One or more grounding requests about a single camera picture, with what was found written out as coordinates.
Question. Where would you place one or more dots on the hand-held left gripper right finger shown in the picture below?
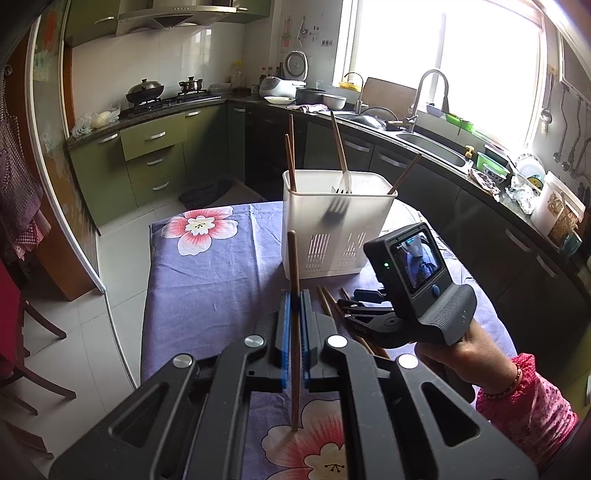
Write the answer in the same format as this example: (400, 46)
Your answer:
(306, 323)

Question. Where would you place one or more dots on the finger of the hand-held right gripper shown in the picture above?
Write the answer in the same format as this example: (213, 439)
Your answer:
(369, 294)
(364, 310)

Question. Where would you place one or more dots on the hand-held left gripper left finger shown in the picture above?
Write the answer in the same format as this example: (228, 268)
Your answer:
(287, 323)

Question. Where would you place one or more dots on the bundle of wooden chopsticks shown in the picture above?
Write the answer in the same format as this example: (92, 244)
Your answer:
(325, 300)

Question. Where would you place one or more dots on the brown wooden chopstick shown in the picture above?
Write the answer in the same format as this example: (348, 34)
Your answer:
(292, 143)
(293, 267)
(406, 173)
(339, 143)
(289, 159)

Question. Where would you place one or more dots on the white plastic utensil holder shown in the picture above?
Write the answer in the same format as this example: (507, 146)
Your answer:
(323, 230)

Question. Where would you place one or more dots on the black fork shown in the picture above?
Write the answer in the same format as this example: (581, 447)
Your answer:
(336, 205)

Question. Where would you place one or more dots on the clear plastic utensil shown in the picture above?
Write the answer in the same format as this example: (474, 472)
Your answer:
(346, 181)

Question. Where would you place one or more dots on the person's right forearm pink sleeve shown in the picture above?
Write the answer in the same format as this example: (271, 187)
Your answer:
(531, 410)

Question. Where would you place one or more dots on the person's right hand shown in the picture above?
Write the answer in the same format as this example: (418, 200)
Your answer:
(485, 360)

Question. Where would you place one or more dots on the dark lower kitchen cabinets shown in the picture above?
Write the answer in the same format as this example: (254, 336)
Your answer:
(415, 184)

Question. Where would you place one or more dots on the purple floral tablecloth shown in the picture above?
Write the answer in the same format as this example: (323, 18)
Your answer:
(207, 286)

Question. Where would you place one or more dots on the patterned cloth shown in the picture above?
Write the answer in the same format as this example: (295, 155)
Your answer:
(485, 182)

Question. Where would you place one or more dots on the steel sink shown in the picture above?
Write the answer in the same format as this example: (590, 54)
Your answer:
(434, 147)

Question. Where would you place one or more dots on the green drain basket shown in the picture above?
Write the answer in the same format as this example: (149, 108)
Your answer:
(493, 167)

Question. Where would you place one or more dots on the crumpled clear plastic bag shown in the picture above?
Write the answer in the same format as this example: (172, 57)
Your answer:
(521, 199)

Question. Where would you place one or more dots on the green plastic containers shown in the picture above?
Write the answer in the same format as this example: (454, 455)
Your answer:
(461, 123)

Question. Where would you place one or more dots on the white plastic jar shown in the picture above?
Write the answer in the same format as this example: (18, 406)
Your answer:
(551, 207)

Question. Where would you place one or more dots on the dark wok in sink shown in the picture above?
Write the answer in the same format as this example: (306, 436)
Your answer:
(371, 119)

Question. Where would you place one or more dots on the stacked white plates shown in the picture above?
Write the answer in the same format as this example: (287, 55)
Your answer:
(531, 166)

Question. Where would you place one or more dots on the dark floor mat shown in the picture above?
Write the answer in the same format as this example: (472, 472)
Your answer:
(205, 194)

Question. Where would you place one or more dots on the grey blue bowl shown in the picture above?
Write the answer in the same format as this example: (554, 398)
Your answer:
(435, 110)

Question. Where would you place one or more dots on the teal cup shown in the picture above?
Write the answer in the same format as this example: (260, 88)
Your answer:
(572, 242)

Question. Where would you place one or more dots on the wooden cutting board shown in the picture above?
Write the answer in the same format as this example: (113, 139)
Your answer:
(390, 94)

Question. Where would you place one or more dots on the white bowl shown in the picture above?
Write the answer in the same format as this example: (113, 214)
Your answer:
(334, 101)

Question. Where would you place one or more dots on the steel kitchen faucet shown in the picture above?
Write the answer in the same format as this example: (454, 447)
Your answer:
(431, 76)

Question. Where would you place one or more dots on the crumpled dish rag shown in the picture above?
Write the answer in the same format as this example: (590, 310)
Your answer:
(308, 108)

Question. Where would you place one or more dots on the yellow basket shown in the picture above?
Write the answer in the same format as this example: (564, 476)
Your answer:
(351, 84)

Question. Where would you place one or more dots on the black cooking pot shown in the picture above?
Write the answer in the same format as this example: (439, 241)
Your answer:
(310, 96)

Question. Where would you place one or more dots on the hanging metal ladle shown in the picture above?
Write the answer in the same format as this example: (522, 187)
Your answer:
(547, 113)

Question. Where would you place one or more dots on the window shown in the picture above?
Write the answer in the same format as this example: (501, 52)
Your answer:
(438, 55)

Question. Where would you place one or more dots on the green lower cabinets with drawers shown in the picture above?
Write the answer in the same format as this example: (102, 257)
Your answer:
(152, 161)

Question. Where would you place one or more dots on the white plate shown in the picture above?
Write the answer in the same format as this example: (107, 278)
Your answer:
(279, 99)

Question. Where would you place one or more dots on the white rice cooker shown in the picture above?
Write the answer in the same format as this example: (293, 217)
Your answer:
(281, 85)

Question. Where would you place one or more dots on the dark sauce bottles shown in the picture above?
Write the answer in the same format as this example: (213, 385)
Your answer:
(271, 71)

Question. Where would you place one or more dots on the gas stove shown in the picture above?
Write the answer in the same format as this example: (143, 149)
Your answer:
(171, 102)

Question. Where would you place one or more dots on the yellow oil bottle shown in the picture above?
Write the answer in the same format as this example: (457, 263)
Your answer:
(237, 76)

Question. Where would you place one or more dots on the small steel pot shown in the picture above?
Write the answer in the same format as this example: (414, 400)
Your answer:
(190, 86)

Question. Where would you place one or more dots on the black wok with lid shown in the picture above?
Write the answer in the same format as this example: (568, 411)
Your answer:
(144, 91)

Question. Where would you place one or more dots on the red chair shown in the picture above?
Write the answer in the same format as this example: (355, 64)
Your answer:
(14, 323)

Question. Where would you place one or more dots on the white plastic bags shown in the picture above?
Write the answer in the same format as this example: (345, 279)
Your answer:
(99, 121)

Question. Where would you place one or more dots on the sliding glass door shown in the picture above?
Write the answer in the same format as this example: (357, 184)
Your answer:
(55, 161)

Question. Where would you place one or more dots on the checkered apron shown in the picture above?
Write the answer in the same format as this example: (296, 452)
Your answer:
(18, 175)

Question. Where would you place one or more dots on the steel range hood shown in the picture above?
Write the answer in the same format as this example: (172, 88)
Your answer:
(184, 14)

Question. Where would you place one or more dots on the small wall hangings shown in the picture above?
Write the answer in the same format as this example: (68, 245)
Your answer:
(300, 32)

